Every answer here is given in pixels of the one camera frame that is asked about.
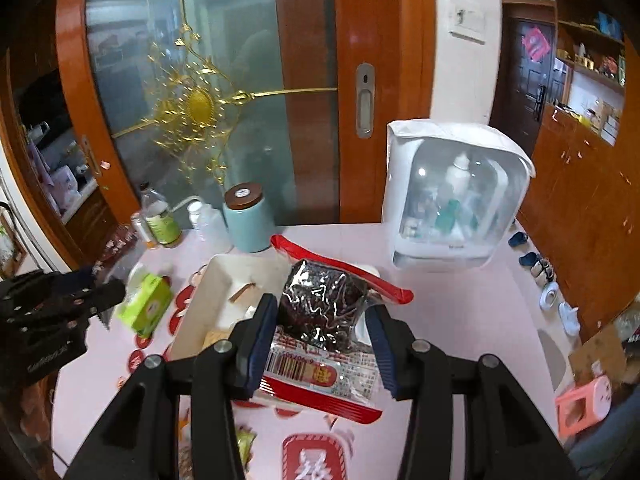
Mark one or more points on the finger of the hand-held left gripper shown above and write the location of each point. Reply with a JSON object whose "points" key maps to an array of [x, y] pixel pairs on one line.
{"points": [[97, 297], [72, 280]]}

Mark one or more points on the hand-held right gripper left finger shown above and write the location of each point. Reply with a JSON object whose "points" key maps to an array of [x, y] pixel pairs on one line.
{"points": [[259, 347]]}

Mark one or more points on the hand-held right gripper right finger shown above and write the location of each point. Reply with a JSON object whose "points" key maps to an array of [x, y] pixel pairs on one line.
{"points": [[384, 357]]}

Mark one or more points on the orange white snack bar packet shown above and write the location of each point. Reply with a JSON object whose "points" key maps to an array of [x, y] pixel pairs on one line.
{"points": [[244, 294]]}

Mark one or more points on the white plastic storage bin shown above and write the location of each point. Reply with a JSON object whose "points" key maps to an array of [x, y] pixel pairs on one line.
{"points": [[200, 310]]}

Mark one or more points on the dark snack packet red trim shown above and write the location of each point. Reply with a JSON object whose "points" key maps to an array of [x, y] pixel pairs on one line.
{"points": [[320, 305]]}

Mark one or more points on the green tissue box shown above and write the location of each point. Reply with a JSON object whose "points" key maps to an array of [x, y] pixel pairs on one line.
{"points": [[147, 302]]}

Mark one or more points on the pink printed tablecloth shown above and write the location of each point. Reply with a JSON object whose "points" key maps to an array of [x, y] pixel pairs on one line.
{"points": [[450, 320]]}

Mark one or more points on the glass bottle green label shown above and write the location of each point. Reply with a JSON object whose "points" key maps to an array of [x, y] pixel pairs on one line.
{"points": [[162, 225]]}

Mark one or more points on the green snack packet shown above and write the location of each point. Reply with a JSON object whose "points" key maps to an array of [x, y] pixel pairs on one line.
{"points": [[245, 447]]}

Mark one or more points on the teal canister brown lid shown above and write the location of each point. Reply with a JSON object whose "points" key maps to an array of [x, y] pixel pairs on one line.
{"points": [[250, 220]]}

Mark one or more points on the clear squeeze bottle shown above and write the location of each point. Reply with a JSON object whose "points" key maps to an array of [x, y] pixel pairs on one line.
{"points": [[210, 227]]}

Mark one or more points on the white bottle sterilizer cabinet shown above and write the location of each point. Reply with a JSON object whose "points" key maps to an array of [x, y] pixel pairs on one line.
{"points": [[450, 200]]}

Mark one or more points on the dark blue slipper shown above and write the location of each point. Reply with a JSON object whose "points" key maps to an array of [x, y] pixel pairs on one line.
{"points": [[529, 260], [518, 240]]}

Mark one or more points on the white slipper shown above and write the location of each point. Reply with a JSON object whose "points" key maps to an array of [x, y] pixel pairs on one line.
{"points": [[570, 319], [550, 295]]}

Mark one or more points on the pink plastic stool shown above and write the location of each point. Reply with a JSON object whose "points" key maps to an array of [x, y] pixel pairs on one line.
{"points": [[585, 407]]}

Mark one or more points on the cardboard box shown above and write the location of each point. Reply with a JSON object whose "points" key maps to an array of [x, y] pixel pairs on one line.
{"points": [[597, 355]]}

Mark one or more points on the wooden shelf cabinet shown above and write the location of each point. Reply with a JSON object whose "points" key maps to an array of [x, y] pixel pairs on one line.
{"points": [[590, 185]]}

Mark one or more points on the glass sliding door gold ornament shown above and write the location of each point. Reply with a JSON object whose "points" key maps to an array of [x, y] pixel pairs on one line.
{"points": [[240, 60]]}

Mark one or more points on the dark entrance door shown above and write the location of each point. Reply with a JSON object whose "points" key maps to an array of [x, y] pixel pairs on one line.
{"points": [[520, 95]]}

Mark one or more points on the pink door decoration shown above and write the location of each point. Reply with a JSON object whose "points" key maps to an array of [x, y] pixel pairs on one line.
{"points": [[536, 45]]}

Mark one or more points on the white wall switch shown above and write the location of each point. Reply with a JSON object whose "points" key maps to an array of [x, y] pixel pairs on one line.
{"points": [[467, 20]]}

